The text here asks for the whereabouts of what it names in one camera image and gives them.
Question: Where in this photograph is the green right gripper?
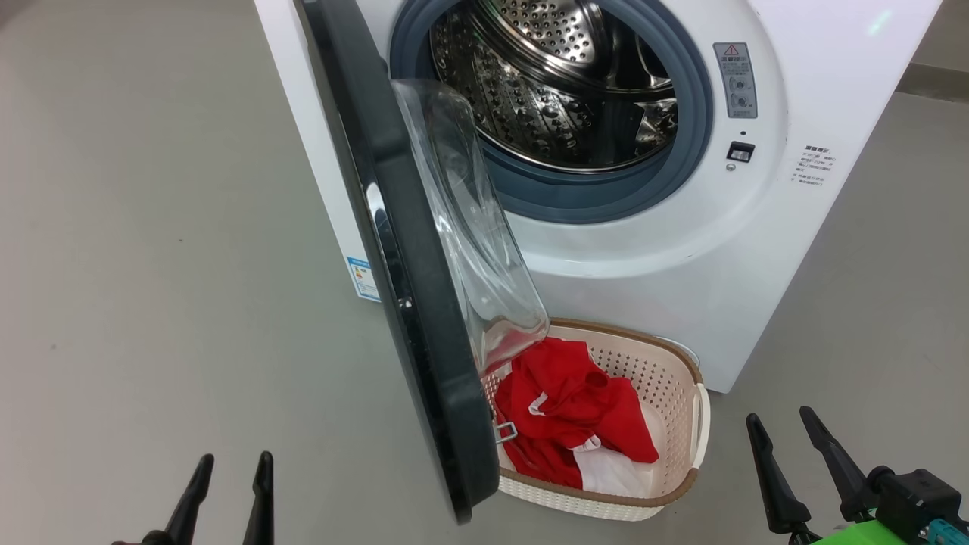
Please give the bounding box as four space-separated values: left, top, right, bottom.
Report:
746 406 917 545

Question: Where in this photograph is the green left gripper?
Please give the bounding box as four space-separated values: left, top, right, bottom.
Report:
112 451 275 545

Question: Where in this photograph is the round white filter cover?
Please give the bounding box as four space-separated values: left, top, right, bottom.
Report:
657 337 702 369

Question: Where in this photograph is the white front-load washing machine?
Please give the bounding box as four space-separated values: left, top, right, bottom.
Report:
254 0 943 394

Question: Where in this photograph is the grey warning label sticker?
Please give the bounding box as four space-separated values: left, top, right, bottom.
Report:
713 42 758 120

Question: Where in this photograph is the red and white garment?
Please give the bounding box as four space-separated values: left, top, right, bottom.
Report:
494 375 661 498

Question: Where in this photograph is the cream perforated basket brown rim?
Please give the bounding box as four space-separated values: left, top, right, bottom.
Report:
478 318 711 522

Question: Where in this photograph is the black round glass washer door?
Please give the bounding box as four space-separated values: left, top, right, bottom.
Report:
295 0 551 525

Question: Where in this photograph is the black printed text sticker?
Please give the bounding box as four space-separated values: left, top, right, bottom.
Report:
791 144 837 188

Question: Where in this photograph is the blue energy label sticker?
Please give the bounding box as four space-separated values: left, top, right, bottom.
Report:
346 256 382 303

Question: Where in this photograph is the stainless steel perforated drum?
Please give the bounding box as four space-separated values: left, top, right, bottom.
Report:
429 0 679 173

